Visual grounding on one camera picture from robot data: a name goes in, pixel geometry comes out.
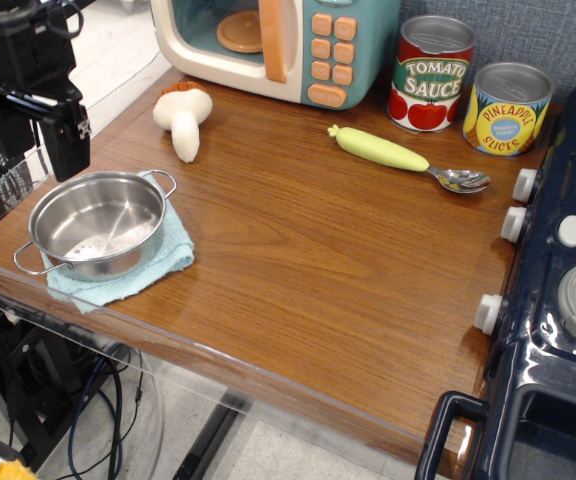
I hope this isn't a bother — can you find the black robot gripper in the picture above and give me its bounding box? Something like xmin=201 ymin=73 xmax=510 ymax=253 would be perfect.
xmin=0 ymin=2 xmax=91 ymax=182

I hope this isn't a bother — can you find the silver steel pot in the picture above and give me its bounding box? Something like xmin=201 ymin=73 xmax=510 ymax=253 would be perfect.
xmin=13 ymin=170 xmax=178 ymax=282

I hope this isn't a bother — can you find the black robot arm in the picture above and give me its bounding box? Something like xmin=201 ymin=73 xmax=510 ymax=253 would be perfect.
xmin=0 ymin=1 xmax=91 ymax=182

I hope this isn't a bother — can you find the light blue folded towel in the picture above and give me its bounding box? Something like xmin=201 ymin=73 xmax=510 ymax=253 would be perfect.
xmin=47 ymin=199 xmax=194 ymax=314

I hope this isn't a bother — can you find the plush white mushroom toy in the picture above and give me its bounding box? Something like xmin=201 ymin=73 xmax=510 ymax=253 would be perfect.
xmin=153 ymin=81 xmax=213 ymax=163

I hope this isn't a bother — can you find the black equipment rack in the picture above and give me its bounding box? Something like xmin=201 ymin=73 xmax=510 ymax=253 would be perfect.
xmin=0 ymin=310 xmax=121 ymax=470

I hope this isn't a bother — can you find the clear acrylic table guard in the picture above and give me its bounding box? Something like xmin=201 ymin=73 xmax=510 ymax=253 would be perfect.
xmin=0 ymin=175 xmax=267 ymax=397

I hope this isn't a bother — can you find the toy microwave teal and cream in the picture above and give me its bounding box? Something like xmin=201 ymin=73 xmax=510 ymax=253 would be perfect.
xmin=150 ymin=1 xmax=400 ymax=110

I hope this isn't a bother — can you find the black metal table leg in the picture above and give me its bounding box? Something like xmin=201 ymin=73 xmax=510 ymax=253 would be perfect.
xmin=172 ymin=402 xmax=241 ymax=480

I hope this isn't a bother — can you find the tomato sauce can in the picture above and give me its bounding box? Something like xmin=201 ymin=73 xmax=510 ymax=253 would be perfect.
xmin=388 ymin=15 xmax=477 ymax=132

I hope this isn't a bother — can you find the pineapple slices can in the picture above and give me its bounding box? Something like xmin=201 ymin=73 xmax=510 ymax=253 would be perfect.
xmin=463 ymin=62 xmax=555 ymax=157

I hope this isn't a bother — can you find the white stove knob front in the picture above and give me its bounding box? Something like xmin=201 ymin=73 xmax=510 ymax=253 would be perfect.
xmin=474 ymin=294 xmax=503 ymax=336

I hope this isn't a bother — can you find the white stove knob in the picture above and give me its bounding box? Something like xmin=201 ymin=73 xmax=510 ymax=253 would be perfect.
xmin=501 ymin=207 xmax=527 ymax=244
xmin=512 ymin=168 xmax=538 ymax=204
xmin=474 ymin=294 xmax=503 ymax=336

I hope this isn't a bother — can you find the white stove knob middle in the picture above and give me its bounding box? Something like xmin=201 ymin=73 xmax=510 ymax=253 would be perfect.
xmin=501 ymin=207 xmax=527 ymax=244

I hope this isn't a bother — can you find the white stove knob rear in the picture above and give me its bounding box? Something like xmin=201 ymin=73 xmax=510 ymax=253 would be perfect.
xmin=512 ymin=168 xmax=538 ymax=204

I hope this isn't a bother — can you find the dark blue toy stove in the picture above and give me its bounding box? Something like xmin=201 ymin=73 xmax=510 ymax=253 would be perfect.
xmin=416 ymin=88 xmax=576 ymax=479

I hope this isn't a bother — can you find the blue floor cable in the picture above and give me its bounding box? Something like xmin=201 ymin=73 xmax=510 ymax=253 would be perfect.
xmin=66 ymin=357 xmax=124 ymax=480

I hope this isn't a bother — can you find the black floor cable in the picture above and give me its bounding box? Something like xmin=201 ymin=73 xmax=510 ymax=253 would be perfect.
xmin=57 ymin=349 xmax=144 ymax=480

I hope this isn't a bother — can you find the spoon with green handle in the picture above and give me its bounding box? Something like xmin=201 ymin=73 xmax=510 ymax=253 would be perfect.
xmin=327 ymin=125 xmax=491 ymax=194

